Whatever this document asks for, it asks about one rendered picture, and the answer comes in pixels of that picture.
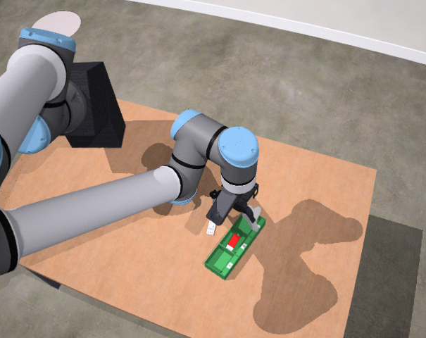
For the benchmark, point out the green three-compartment bin rack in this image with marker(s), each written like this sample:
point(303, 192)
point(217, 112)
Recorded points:
point(222, 261)

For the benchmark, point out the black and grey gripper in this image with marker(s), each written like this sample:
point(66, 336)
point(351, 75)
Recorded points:
point(249, 213)

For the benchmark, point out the white domino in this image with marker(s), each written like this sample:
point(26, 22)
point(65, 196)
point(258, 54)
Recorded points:
point(211, 228)

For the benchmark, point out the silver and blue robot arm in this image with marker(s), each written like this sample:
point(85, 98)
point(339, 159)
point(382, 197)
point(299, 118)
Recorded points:
point(31, 117)

